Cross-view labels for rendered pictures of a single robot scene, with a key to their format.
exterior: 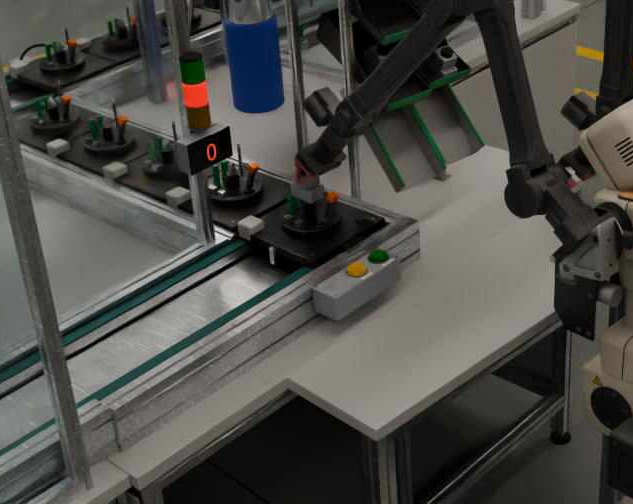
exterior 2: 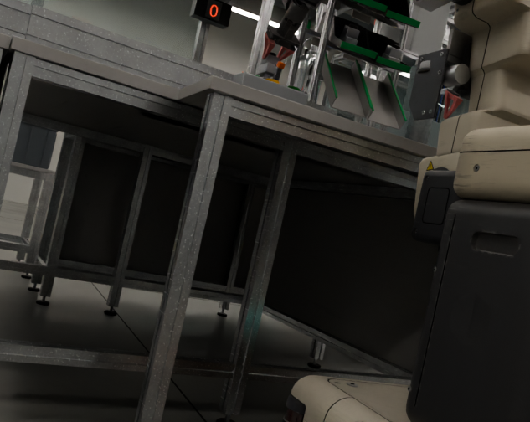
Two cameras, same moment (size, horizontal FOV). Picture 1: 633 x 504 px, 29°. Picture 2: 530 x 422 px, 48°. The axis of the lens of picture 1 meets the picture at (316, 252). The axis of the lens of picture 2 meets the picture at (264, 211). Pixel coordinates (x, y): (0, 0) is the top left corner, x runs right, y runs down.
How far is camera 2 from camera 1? 194 cm
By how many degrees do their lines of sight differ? 35
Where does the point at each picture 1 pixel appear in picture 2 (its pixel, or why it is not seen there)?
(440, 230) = not seen: hidden behind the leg
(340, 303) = (246, 79)
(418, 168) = (352, 107)
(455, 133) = (389, 115)
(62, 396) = not seen: outside the picture
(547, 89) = not seen: hidden behind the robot
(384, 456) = (214, 123)
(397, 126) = (349, 87)
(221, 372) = (134, 66)
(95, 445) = (6, 23)
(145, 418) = (55, 38)
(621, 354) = (455, 125)
